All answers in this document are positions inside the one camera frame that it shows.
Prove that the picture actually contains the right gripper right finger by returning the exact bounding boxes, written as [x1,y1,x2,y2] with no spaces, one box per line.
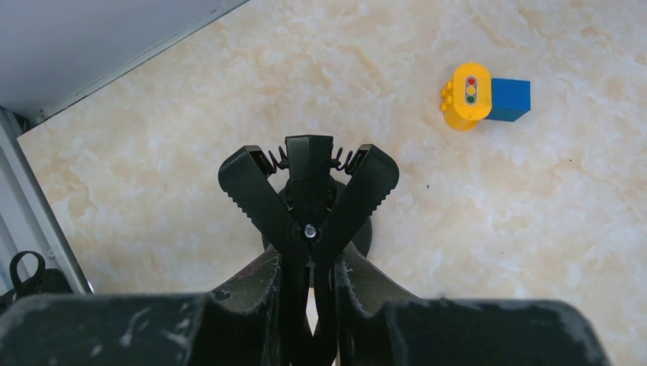
[334,246,610,365]

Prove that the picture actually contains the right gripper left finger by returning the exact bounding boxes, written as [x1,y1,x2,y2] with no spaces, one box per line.
[1,252,281,365]

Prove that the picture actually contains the round base clamp stand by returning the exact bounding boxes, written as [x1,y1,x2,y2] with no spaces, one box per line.
[217,135,399,365]

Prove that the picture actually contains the tripod stand with clip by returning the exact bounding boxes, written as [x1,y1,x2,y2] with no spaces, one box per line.
[0,251,74,309]

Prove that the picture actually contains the yellow traffic light brick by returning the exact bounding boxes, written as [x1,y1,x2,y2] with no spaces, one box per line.
[440,63,493,132]

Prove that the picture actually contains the blue toy brick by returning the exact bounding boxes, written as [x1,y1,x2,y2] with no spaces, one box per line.
[485,78,531,122]

